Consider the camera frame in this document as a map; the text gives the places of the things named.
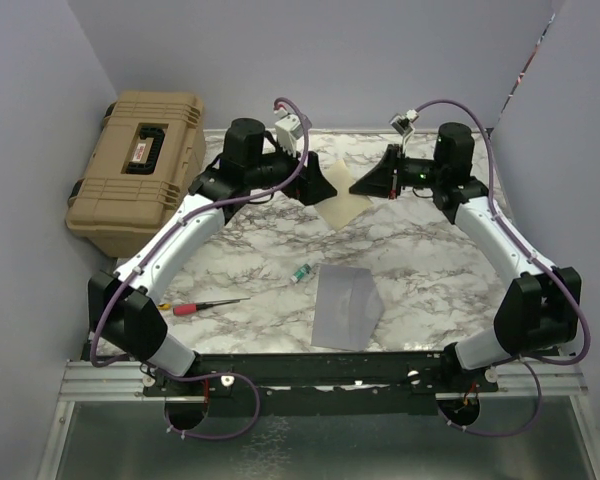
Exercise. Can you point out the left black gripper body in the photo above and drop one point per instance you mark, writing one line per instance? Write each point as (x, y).
(293, 189)

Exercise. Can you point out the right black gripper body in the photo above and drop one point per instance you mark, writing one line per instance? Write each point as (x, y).
(400, 179)

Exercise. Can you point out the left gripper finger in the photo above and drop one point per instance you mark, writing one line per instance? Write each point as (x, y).
(315, 188)
(314, 171)

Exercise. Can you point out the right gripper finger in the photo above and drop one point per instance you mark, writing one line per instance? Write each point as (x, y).
(389, 161)
(377, 182)

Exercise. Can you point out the tan paper letter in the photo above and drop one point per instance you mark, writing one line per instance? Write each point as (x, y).
(340, 210)

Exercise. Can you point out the green white glue stick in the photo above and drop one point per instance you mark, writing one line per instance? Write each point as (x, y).
(302, 272)

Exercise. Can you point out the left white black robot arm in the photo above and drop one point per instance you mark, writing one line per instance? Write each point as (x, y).
(254, 163)

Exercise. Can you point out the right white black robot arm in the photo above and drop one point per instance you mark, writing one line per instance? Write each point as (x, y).
(536, 312)

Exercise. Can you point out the tan plastic tool case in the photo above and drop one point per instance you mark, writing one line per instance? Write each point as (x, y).
(150, 149)

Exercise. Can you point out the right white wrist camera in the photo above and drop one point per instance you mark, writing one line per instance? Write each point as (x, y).
(403, 124)

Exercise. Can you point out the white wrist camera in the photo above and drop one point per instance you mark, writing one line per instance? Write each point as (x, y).
(289, 129)
(403, 124)

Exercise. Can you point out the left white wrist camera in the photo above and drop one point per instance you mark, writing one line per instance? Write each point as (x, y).
(289, 129)

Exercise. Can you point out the red handled screwdriver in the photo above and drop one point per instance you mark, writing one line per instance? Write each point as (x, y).
(193, 308)

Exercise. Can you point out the black metal base rail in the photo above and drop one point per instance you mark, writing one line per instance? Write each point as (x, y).
(326, 384)

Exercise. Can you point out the aluminium frame rail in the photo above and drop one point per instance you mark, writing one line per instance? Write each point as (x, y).
(83, 383)

